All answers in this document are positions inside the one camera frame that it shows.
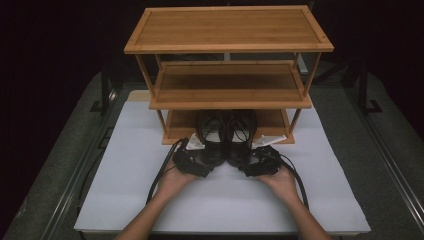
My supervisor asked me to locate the black leather dress shoe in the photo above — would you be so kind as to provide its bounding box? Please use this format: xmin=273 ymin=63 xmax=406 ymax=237
xmin=226 ymin=109 xmax=258 ymax=169
xmin=195 ymin=109 xmax=232 ymax=168

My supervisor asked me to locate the metal rail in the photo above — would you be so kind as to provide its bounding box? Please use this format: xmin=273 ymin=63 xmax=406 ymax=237
xmin=39 ymin=84 xmax=133 ymax=240
xmin=343 ymin=84 xmax=424 ymax=233

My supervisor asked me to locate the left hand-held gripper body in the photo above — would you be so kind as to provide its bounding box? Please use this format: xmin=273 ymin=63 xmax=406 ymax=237
xmin=172 ymin=133 xmax=215 ymax=179

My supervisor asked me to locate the wooden three-tier shoe rack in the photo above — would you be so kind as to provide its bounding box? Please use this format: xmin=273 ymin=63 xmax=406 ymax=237
xmin=123 ymin=4 xmax=335 ymax=146

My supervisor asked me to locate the person's right hand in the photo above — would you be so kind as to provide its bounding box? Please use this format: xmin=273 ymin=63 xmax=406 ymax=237
xmin=257 ymin=164 xmax=300 ymax=205

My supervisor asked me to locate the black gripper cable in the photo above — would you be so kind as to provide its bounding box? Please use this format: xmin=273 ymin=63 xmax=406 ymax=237
xmin=278 ymin=154 xmax=310 ymax=210
xmin=145 ymin=137 xmax=190 ymax=205

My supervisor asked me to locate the black metal stand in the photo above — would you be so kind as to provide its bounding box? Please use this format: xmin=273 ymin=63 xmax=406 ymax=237
xmin=89 ymin=61 xmax=114 ymax=117
xmin=357 ymin=58 xmax=384 ymax=116

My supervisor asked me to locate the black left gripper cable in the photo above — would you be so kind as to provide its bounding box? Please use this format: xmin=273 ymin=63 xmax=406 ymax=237
xmin=145 ymin=137 xmax=190 ymax=205

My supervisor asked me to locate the white table sheet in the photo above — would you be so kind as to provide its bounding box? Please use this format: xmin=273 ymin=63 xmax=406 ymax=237
xmin=73 ymin=89 xmax=372 ymax=234

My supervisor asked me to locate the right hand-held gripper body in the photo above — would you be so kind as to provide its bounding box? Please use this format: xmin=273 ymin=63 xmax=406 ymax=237
xmin=240 ymin=134 xmax=283 ymax=178

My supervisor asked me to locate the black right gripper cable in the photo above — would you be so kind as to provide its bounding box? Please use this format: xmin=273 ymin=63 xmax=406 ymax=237
xmin=278 ymin=154 xmax=310 ymax=210

